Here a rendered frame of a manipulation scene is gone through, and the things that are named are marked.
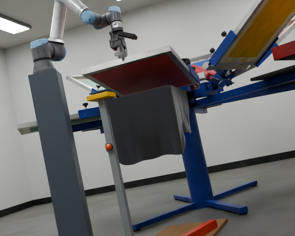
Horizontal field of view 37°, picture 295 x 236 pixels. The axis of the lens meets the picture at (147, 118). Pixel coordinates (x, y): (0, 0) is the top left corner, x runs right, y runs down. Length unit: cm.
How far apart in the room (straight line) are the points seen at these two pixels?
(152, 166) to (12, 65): 330
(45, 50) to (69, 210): 102
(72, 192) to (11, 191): 533
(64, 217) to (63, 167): 30
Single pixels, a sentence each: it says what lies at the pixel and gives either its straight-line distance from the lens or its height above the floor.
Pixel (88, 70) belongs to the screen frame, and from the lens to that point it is 275.
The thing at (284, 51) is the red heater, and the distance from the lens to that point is 316.
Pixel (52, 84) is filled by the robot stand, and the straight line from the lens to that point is 281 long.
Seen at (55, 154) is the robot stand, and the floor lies 68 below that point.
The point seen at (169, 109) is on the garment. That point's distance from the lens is 265.
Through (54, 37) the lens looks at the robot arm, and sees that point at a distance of 302.
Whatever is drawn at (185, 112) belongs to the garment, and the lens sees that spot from 296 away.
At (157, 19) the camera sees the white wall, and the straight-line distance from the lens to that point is 768.
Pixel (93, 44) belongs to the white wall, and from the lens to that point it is 799.
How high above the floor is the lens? 60
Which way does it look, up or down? 4 degrees up
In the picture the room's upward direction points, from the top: 12 degrees counter-clockwise
